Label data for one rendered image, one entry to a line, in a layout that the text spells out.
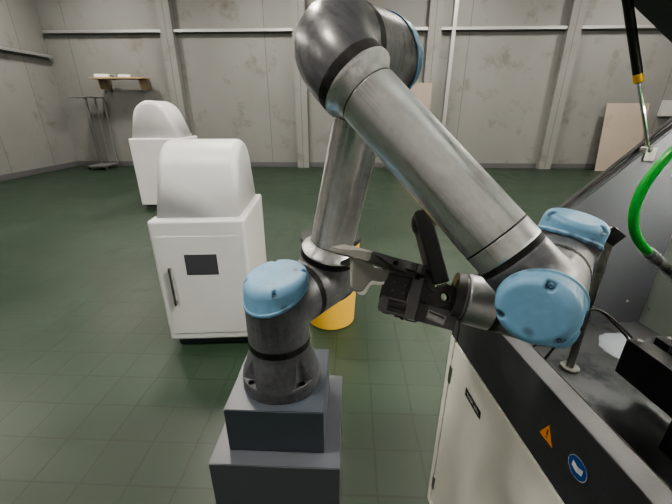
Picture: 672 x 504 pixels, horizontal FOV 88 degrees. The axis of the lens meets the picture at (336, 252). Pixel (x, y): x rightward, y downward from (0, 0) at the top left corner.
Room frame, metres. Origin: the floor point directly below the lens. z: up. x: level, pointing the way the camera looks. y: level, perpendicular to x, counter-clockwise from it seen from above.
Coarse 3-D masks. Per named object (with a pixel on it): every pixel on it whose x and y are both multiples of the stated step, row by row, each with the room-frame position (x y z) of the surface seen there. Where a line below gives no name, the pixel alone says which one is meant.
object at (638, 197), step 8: (664, 152) 0.52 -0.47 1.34; (656, 160) 0.52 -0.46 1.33; (664, 160) 0.51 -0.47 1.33; (656, 168) 0.51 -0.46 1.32; (648, 176) 0.51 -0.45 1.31; (656, 176) 0.51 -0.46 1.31; (640, 184) 0.51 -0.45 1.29; (648, 184) 0.51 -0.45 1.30; (640, 192) 0.51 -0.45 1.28; (632, 200) 0.51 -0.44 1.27; (640, 200) 0.50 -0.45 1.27; (632, 208) 0.51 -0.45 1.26; (640, 208) 0.51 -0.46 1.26; (632, 216) 0.51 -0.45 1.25; (632, 224) 0.51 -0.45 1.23; (632, 232) 0.51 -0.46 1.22; (640, 232) 0.51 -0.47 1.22; (632, 240) 0.51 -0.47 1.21; (640, 240) 0.51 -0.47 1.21; (640, 248) 0.51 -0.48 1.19; (648, 248) 0.51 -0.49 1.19
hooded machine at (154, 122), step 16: (144, 112) 5.18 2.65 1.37; (160, 112) 5.18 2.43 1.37; (176, 112) 5.54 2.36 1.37; (144, 128) 5.18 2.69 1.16; (160, 128) 5.18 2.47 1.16; (176, 128) 5.28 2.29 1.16; (144, 144) 5.14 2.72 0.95; (160, 144) 5.14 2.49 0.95; (144, 160) 5.14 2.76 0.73; (144, 176) 5.14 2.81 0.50; (144, 192) 5.14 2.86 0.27
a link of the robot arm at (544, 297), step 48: (336, 0) 0.48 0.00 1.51; (336, 48) 0.43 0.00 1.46; (384, 48) 0.45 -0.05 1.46; (336, 96) 0.43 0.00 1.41; (384, 96) 0.41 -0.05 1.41; (384, 144) 0.40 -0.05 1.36; (432, 144) 0.37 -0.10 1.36; (432, 192) 0.36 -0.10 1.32; (480, 192) 0.34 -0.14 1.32; (480, 240) 0.33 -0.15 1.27; (528, 240) 0.32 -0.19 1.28; (528, 288) 0.28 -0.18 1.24; (576, 288) 0.28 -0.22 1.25; (528, 336) 0.28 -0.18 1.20
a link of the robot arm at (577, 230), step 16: (560, 208) 0.43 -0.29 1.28; (544, 224) 0.42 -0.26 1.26; (560, 224) 0.40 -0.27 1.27; (576, 224) 0.39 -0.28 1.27; (592, 224) 0.39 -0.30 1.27; (560, 240) 0.37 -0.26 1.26; (576, 240) 0.38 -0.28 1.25; (592, 240) 0.38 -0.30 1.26; (592, 256) 0.38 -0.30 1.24; (592, 272) 0.35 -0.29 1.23
